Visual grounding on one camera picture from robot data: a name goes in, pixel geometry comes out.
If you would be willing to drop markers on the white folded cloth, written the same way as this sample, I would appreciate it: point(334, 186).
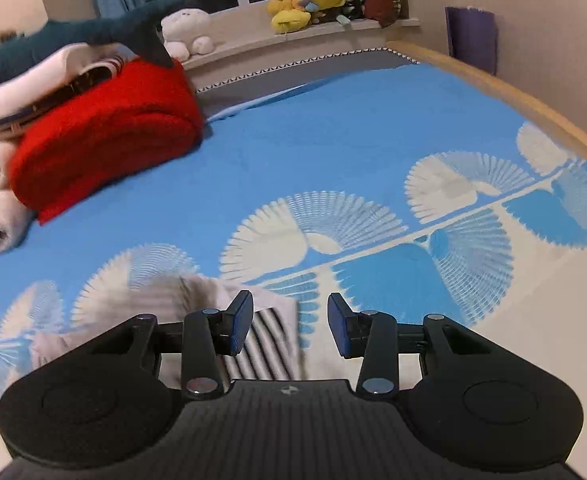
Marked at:
point(48, 72)

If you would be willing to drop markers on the mattress with triangle trim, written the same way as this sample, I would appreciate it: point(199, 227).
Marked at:
point(253, 82)

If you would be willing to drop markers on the dark striped cloth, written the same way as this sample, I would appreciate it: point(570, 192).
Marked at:
point(81, 81)

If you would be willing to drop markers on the dark blue shark plush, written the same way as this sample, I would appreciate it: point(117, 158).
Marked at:
point(98, 27)

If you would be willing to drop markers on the white plush toy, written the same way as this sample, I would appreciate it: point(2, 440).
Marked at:
point(186, 27)

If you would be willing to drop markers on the wooden bed frame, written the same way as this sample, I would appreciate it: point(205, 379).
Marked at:
point(533, 105)

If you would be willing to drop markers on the red folded blanket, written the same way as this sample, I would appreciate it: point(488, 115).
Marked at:
point(108, 145)

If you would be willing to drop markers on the blue patterned bed sheet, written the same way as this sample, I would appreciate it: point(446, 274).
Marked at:
point(323, 150)

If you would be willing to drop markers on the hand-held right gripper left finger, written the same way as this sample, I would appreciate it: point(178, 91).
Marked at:
point(239, 327)

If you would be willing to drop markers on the yellow duck plush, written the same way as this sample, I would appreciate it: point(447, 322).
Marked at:
point(286, 12)

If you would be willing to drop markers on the purple flat board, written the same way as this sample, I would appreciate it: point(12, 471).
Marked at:
point(471, 40)

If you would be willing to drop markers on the white and striped small shirt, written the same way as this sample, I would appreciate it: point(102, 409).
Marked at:
point(268, 347)

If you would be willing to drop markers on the white windowsill ledge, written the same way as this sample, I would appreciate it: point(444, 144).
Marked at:
point(253, 30)

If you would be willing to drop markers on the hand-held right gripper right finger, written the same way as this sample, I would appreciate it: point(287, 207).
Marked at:
point(337, 327)

